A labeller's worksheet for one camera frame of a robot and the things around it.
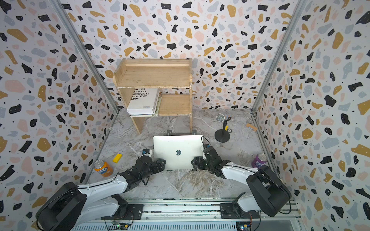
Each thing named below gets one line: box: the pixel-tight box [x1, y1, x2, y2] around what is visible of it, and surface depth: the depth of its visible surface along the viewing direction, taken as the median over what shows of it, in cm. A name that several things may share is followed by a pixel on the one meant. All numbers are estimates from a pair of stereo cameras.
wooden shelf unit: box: [158, 87, 193, 134], surface depth 97 cm
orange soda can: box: [93, 159, 114, 178], surface depth 81 cm
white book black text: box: [126, 88, 160, 117], surface depth 90 cm
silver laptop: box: [152, 135, 204, 170], surface depth 89 cm
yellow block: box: [112, 153, 123, 164], surface depth 95 cm
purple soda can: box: [251, 153, 268, 168], surface depth 85 cm
